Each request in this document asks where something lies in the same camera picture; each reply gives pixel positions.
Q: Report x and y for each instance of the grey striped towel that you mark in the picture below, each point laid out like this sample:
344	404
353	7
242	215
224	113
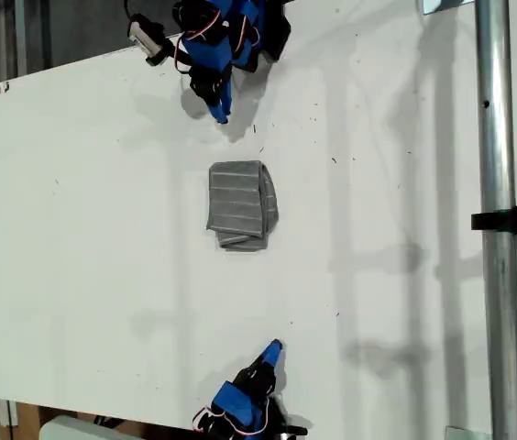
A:
235	197

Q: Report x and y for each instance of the grey metal upright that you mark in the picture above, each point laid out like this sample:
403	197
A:
20	36

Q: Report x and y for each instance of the small black table clip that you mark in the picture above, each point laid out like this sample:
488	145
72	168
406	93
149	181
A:
4	87

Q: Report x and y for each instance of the black clamp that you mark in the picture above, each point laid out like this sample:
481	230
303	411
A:
515	220

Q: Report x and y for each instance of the black camera stalk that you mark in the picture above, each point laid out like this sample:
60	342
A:
172	47

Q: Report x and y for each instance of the black camera box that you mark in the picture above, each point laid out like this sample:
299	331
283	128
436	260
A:
293	428
146	39

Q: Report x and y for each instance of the wooden table frame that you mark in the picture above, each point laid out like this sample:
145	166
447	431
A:
29	414

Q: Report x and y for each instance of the metal table bracket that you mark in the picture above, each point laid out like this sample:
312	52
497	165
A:
432	5

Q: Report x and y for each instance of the steel post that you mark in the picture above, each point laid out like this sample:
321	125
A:
497	137

